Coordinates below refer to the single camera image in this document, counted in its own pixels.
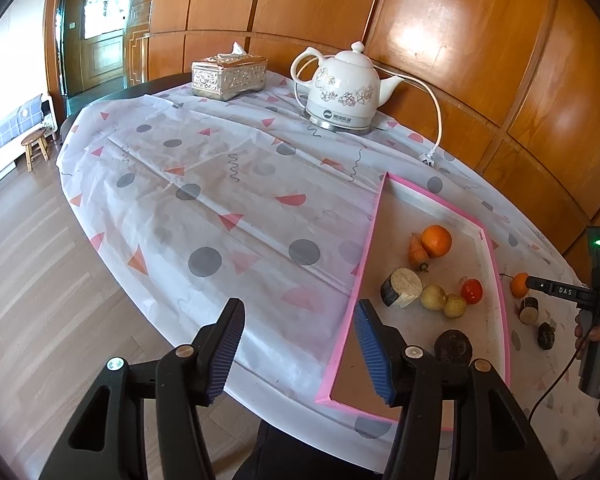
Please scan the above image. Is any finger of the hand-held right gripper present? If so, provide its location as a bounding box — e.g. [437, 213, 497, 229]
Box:
[526, 275, 589, 302]

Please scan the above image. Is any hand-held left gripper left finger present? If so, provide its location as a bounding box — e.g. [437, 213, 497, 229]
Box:
[39, 298, 246, 480]

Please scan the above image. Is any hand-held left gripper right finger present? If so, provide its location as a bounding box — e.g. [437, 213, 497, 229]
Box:
[354, 299, 561, 480]

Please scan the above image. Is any large cut yam piece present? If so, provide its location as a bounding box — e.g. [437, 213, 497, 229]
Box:
[380, 267, 424, 309]

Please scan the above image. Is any large dark brown tuber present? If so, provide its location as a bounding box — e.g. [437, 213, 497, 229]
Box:
[434, 329, 473, 364]

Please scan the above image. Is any small yellow pear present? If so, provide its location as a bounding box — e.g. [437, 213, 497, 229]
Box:
[420, 285, 448, 311]
[443, 294, 468, 320]

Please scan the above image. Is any large orange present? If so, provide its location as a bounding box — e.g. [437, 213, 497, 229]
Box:
[421, 224, 453, 258]

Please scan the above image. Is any pink rimmed tray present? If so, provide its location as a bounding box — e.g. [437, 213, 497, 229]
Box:
[315, 172, 512, 431]

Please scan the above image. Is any small cut yam piece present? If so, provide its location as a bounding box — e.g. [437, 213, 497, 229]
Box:
[518, 296, 539, 324]

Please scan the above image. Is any red tomato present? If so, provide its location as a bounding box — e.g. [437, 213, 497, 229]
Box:
[461, 278, 484, 305]

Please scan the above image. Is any carrot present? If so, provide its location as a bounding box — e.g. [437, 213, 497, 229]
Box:
[408, 232, 431, 272]

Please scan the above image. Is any white patterned tablecloth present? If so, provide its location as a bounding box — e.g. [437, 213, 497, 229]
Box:
[55, 77, 600, 461]

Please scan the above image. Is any silver kettle base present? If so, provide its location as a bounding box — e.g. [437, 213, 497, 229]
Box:
[302, 105, 373, 135]

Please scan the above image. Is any white floral electric kettle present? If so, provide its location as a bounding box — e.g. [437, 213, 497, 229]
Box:
[291, 41, 405, 116]

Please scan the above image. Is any silver embossed tissue box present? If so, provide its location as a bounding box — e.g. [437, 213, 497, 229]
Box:
[191, 41, 269, 100]

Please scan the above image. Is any small wooden stool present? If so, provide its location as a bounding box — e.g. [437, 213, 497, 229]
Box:
[20, 127, 51, 173]

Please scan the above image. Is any blue plaid sofa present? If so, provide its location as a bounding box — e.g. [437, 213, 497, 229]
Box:
[0, 94, 56, 163]

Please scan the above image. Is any wooden door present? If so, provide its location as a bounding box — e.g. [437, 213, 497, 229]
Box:
[79, 0, 132, 93]

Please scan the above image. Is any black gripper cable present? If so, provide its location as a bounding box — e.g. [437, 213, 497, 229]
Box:
[527, 345, 583, 418]

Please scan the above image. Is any white power cable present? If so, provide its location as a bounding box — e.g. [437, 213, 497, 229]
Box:
[294, 57, 442, 167]

